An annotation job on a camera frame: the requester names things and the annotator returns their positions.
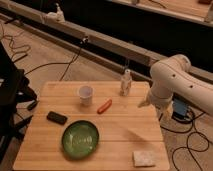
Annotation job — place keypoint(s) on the blue box on floor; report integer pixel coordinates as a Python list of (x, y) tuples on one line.
[(179, 108)]

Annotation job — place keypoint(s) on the black chair frame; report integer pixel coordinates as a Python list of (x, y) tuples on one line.
[(13, 90)]

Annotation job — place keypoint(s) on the clear plastic bottle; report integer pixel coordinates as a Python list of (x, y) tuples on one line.
[(126, 80)]

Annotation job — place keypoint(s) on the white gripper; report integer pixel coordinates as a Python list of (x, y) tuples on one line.
[(150, 99)]

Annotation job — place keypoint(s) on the orange carrot toy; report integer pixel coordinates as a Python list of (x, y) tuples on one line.
[(104, 107)]

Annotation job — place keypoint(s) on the white plastic cup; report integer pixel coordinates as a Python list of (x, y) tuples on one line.
[(85, 94)]

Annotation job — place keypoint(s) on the white object on rail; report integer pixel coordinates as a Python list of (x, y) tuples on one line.
[(57, 16)]

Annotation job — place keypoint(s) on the green ceramic bowl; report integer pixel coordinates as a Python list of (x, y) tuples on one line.
[(80, 139)]

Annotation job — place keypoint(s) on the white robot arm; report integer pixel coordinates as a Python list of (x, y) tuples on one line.
[(171, 76)]

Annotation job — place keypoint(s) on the beige sponge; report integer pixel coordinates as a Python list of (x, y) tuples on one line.
[(143, 158)]

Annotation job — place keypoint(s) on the black rectangular block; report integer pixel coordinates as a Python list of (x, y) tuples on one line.
[(56, 117)]

